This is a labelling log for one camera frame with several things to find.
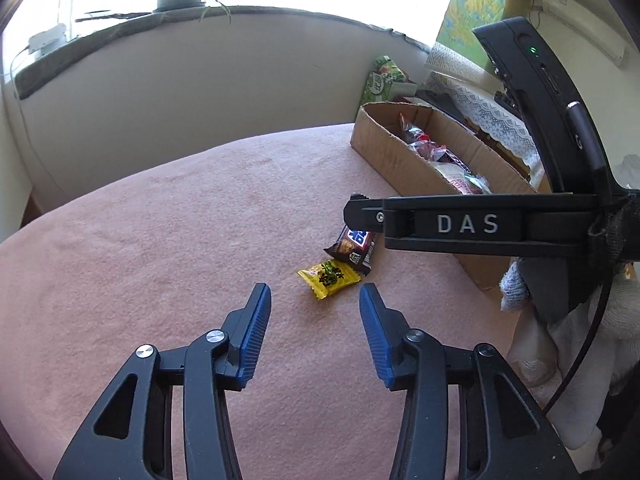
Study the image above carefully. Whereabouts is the brown Snickers bar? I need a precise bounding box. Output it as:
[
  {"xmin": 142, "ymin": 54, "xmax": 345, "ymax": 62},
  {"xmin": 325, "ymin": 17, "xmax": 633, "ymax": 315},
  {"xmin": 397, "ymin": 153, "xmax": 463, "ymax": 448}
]
[{"xmin": 324, "ymin": 224, "xmax": 376, "ymax": 275}]

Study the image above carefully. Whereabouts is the yellow snack packet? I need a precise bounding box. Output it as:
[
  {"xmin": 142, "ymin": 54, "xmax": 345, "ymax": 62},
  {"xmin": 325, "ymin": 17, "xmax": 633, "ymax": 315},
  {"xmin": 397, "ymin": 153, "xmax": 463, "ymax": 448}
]
[{"xmin": 297, "ymin": 259, "xmax": 361, "ymax": 300}]

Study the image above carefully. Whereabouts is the clear red-edged dried fruit bag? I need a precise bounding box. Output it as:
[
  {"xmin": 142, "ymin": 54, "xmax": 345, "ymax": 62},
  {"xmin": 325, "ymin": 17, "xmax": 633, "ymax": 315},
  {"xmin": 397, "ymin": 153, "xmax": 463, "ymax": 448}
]
[{"xmin": 409, "ymin": 141, "xmax": 461, "ymax": 164}]

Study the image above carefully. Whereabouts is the brown cardboard box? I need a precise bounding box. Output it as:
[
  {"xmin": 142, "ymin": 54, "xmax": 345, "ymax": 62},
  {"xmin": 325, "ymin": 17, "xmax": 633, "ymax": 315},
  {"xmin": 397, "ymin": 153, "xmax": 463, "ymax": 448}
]
[{"xmin": 349, "ymin": 101, "xmax": 551, "ymax": 291}]

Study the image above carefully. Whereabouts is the large pink bread package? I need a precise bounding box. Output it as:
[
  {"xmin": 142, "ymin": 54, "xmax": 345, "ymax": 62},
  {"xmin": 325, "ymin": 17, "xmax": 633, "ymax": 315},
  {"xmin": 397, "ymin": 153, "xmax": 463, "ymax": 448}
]
[{"xmin": 430, "ymin": 162, "xmax": 491, "ymax": 195}]

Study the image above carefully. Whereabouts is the green tissue box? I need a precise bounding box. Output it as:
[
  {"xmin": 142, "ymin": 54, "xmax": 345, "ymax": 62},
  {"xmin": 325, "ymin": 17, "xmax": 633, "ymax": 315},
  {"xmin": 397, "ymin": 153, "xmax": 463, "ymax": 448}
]
[{"xmin": 360, "ymin": 55, "xmax": 418, "ymax": 106}]

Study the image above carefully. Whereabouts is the white lace cloth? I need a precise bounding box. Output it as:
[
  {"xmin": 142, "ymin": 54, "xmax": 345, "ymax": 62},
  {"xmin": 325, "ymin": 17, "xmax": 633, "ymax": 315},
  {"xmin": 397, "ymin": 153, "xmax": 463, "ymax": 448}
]
[{"xmin": 424, "ymin": 42, "xmax": 544, "ymax": 188}]

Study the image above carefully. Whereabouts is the pink table cloth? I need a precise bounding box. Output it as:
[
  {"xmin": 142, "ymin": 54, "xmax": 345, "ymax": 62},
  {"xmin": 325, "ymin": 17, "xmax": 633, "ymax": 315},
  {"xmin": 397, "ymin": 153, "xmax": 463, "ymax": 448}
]
[{"xmin": 0, "ymin": 121, "xmax": 522, "ymax": 480}]

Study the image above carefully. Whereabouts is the white power adapter box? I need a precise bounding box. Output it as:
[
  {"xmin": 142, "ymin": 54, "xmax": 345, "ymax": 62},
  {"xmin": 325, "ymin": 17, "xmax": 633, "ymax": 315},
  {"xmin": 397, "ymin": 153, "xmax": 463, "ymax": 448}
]
[{"xmin": 28, "ymin": 23, "xmax": 66, "ymax": 54}]

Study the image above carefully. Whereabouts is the yellow green wall painting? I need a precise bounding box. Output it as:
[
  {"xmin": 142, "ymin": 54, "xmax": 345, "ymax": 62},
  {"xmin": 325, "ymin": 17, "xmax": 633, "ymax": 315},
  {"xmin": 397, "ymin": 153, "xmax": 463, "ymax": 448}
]
[{"xmin": 436, "ymin": 0, "xmax": 506, "ymax": 68}]

